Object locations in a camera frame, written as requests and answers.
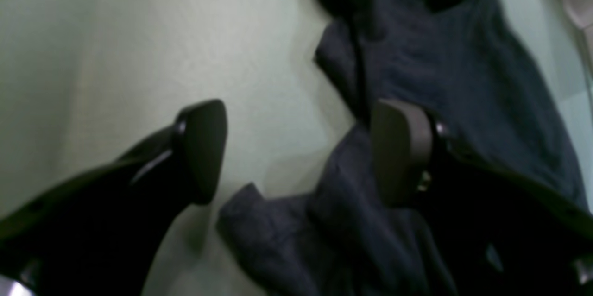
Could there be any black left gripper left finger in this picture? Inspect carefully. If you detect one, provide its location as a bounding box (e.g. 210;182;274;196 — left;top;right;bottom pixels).
0;99;228;296

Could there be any green table cloth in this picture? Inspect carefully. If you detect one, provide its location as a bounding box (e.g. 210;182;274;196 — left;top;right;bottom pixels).
0;0;593;296

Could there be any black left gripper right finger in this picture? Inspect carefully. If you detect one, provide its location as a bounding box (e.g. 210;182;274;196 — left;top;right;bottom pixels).
371;100;593;296

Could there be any black t-shirt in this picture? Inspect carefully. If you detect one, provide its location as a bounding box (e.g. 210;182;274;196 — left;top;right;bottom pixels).
218;0;589;296

